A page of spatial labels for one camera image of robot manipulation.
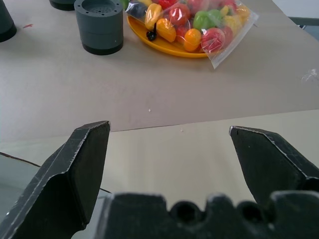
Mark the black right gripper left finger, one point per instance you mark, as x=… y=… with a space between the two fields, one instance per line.
x=57 y=189

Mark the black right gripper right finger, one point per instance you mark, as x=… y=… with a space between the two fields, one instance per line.
x=269 y=161

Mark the clear plastic scrap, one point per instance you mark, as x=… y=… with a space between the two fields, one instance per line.
x=309 y=76

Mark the clear plastic bag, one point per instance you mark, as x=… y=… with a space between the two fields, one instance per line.
x=231 y=47

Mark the red toy apple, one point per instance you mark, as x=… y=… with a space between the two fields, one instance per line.
x=213 y=39

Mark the yellow toy lemon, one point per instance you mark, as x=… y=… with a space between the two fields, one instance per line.
x=234 y=24

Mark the orange toy orange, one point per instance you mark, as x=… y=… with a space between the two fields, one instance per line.
x=192 y=39

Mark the green toy apple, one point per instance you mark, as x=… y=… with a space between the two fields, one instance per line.
x=205 y=19

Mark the yellow round plate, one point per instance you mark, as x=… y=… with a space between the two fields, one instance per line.
x=154 y=43

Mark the grey cylindrical perforated holder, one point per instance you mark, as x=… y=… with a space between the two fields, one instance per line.
x=99 y=30

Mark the orange-yellow toy fruit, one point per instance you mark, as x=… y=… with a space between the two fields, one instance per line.
x=166 y=30

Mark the red toy tomato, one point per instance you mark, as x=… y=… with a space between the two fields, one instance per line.
x=180 y=14

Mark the small black clip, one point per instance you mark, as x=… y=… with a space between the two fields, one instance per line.
x=151 y=35

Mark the dark grey cylindrical container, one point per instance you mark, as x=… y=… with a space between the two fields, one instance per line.
x=62 y=3
x=5 y=22

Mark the yellow toy pepper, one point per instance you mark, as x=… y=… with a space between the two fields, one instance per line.
x=152 y=15

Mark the dark purple toy grapes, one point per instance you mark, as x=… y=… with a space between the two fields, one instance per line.
x=137 y=8

